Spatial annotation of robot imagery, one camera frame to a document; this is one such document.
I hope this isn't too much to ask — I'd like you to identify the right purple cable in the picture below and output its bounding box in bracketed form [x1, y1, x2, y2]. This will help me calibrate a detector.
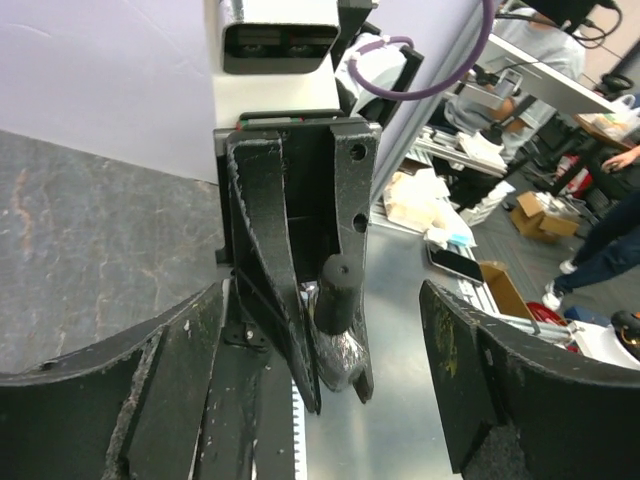
[349, 0, 496, 100]

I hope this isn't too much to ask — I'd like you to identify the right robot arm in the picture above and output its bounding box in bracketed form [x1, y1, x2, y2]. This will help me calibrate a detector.
[216, 30, 422, 413]

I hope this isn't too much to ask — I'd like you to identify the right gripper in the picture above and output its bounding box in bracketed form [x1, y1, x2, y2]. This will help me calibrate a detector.
[214, 117, 378, 414]

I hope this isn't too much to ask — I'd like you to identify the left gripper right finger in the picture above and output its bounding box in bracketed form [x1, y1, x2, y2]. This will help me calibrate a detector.
[419, 280, 639, 479]

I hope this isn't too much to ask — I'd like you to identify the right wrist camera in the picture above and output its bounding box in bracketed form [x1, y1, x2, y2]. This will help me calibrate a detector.
[203, 0, 340, 128]

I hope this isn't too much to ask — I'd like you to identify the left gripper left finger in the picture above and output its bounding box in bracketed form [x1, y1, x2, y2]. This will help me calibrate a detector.
[1, 283, 223, 479]

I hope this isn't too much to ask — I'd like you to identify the slotted cable duct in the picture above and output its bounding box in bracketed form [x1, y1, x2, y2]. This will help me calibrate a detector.
[291, 382, 308, 480]

